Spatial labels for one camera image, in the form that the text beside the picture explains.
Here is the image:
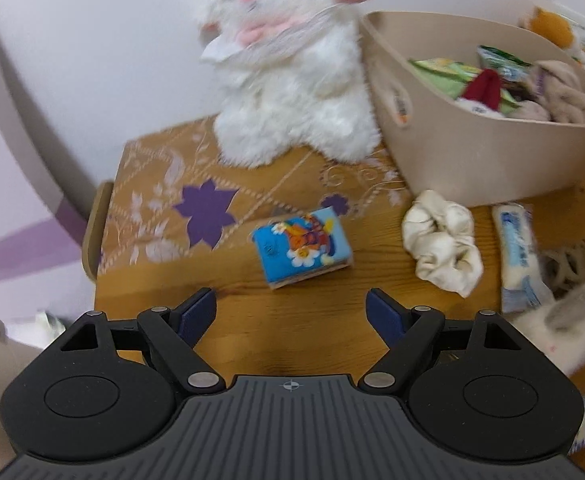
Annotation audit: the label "white lamb plush toy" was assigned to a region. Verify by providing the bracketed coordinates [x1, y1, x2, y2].
[197, 0, 391, 168]

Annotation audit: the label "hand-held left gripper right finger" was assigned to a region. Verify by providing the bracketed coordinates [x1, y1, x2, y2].
[359, 288, 533, 395]

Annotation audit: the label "beige fuzzy scrunchie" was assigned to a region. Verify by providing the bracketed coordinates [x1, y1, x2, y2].
[530, 59, 585, 125]

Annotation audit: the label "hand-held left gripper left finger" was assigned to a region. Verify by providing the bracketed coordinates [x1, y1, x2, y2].
[47, 287, 226, 395]

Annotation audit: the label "beige plastic basket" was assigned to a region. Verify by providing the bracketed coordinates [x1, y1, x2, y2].
[360, 10, 585, 208]

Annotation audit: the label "blue white patterned tissue pack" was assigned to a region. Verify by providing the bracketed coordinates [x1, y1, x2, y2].
[491, 201, 553, 315]

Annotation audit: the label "wooden chair back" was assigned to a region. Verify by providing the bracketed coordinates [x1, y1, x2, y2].
[81, 181, 114, 282]

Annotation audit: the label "blue cartoon tissue pack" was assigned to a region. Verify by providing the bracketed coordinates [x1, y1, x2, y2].
[251, 208, 356, 292]

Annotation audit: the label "brown floral cloth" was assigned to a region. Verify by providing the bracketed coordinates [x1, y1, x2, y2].
[97, 115, 413, 278]

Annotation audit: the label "white grey plush toy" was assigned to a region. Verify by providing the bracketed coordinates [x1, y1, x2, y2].
[510, 280, 585, 376]

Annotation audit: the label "white green snack packet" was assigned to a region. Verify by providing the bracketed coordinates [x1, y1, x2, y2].
[477, 45, 532, 83]

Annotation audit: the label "cream scrunchie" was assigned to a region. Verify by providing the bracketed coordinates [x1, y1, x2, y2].
[401, 189, 484, 298]

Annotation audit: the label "wooden desk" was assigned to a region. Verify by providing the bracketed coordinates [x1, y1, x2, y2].
[94, 157, 585, 468]

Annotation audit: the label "brown twine hair ties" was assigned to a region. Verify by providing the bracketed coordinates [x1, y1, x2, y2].
[540, 240, 585, 293]

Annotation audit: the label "orange hamster plush toy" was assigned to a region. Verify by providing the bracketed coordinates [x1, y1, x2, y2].
[517, 5, 585, 66]

